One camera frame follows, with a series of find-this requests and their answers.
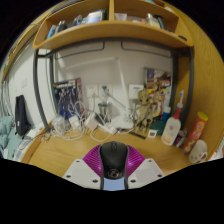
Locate brown tree figure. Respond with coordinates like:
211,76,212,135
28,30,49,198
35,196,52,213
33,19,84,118
133,87,161,134

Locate teal bedding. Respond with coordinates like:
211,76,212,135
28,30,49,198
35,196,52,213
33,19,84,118
0,115,24,158

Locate colourful printed box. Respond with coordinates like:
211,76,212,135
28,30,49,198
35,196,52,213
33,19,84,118
143,68,173,108

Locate red chips can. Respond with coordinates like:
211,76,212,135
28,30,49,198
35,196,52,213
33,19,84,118
181,111,209,154

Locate metal cup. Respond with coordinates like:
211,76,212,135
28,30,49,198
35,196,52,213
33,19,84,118
98,101,113,123

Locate white charger block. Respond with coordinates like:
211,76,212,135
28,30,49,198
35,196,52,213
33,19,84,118
84,113,100,130

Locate wooden shelf unit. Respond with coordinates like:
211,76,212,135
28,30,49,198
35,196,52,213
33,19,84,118
32,0,194,51

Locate black bag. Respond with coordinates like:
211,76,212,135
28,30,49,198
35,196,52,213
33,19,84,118
14,94,33,137

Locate white power strip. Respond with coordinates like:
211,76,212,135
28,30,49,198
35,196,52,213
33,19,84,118
96,121,118,135

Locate white wall socket panel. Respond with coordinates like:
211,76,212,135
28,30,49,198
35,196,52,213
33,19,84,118
85,84,113,99

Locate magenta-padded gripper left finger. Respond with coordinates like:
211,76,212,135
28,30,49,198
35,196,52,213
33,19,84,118
62,144,105,190

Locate white wall device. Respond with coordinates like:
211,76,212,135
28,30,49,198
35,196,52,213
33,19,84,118
128,83,144,100

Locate clear plastic jar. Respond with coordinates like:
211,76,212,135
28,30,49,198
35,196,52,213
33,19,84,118
51,115,67,134

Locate white cable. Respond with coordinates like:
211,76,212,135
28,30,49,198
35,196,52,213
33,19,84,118
43,99,119,144

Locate dark green round box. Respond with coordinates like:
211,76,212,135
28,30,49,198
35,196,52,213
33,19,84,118
149,119,166,136

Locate small white desk clock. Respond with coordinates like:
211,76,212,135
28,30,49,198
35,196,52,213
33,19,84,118
147,129,158,139

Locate black computer mouse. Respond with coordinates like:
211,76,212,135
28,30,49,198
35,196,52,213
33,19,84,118
98,140,130,181

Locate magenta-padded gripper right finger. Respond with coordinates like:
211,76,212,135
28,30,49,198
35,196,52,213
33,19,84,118
124,146,166,190

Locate white pump bottle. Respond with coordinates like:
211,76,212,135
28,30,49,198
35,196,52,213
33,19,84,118
160,107,184,147

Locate blue model kit box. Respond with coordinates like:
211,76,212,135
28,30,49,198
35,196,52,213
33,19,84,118
53,78,85,119

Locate white mug with print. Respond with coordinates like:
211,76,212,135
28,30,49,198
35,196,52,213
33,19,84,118
188,139,209,164

